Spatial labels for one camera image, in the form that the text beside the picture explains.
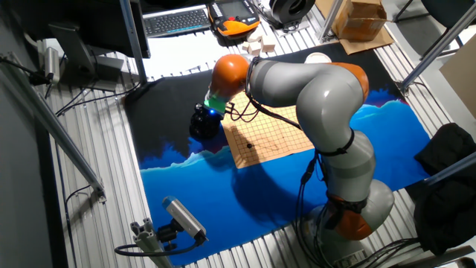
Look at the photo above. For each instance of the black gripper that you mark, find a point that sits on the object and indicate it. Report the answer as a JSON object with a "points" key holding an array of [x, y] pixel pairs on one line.
{"points": [[206, 117]]}

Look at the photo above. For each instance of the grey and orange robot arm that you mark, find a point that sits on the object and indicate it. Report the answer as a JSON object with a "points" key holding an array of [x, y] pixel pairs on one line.
{"points": [[327, 97]]}

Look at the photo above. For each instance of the tan go board with grid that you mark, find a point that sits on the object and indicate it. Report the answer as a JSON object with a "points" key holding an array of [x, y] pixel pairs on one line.
{"points": [[267, 137]]}

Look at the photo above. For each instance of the green wrist mounting plate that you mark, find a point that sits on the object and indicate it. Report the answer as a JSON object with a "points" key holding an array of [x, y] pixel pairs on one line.
{"points": [[215, 102]]}

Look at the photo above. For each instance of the black round stone bowl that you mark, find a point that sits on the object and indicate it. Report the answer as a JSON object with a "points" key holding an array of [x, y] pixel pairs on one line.
{"points": [[202, 136]]}

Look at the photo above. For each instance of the white paper sheet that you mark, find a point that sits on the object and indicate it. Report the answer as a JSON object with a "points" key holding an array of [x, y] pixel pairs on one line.
{"points": [[178, 56]]}

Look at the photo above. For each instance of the small wooden block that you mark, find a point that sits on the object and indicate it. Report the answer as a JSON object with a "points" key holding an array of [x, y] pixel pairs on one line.
{"points": [[245, 46]]}

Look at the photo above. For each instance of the medium wooden block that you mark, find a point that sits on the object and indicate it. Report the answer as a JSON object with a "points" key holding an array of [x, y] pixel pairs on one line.
{"points": [[254, 48]]}

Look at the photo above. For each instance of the blue and black landscape mat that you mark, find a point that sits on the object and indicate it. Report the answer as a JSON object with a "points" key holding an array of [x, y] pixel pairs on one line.
{"points": [[223, 208]]}

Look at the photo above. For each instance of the orange and black teach pendant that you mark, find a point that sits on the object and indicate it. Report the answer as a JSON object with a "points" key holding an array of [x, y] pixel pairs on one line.
{"points": [[238, 28]]}

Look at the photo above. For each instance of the white block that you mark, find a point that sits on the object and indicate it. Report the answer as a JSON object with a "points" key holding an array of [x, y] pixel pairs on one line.
{"points": [[254, 35]]}

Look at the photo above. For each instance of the large wooden block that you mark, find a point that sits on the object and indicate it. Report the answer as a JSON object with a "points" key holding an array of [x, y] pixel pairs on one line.
{"points": [[267, 44]]}

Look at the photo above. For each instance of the black computer keyboard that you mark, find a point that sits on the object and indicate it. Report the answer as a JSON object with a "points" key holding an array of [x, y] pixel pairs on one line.
{"points": [[175, 22]]}

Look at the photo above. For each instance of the white round stone bowl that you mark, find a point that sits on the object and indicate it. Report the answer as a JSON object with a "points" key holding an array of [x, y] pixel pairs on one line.
{"points": [[318, 57]]}

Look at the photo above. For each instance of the black round spool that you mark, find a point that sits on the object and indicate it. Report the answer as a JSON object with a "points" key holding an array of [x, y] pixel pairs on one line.
{"points": [[282, 13]]}

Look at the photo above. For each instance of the black computer monitor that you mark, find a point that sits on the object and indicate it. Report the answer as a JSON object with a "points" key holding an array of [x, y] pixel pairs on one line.
{"points": [[93, 26]]}

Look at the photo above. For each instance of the grey monitor stand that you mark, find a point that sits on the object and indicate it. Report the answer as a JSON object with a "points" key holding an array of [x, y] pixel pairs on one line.
{"points": [[74, 52]]}

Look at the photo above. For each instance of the silver cylindrical device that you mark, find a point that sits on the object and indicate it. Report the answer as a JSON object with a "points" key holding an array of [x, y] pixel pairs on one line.
{"points": [[52, 65]]}

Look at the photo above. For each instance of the brown cardboard box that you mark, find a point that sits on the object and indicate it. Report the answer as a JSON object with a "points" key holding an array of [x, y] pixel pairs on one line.
{"points": [[357, 22]]}

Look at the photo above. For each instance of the black cloth bundle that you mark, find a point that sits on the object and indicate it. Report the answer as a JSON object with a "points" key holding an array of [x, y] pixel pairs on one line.
{"points": [[446, 208]]}

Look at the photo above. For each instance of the upright cardboard panel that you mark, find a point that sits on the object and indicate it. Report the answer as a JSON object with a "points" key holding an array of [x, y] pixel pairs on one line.
{"points": [[461, 82]]}

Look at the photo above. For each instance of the dark office chair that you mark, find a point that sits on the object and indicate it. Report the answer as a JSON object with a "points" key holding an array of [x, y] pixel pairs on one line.
{"points": [[446, 11]]}

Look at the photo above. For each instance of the silver depth camera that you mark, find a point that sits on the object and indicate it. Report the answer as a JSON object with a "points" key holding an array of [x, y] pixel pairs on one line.
{"points": [[184, 217]]}

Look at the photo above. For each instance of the aluminium frame post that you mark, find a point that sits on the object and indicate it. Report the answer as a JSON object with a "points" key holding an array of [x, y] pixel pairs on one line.
{"points": [[132, 37], [435, 48], [331, 18]]}

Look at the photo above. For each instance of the black camera ball mount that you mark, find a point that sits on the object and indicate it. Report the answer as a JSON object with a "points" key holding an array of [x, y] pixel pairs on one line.
{"points": [[167, 233]]}

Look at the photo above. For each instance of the short aluminium profile mount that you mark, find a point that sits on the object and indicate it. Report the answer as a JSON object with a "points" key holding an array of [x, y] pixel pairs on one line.
{"points": [[148, 242]]}

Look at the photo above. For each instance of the long aluminium frame beam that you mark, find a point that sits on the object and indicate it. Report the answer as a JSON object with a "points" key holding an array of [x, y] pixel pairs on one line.
{"points": [[48, 119]]}

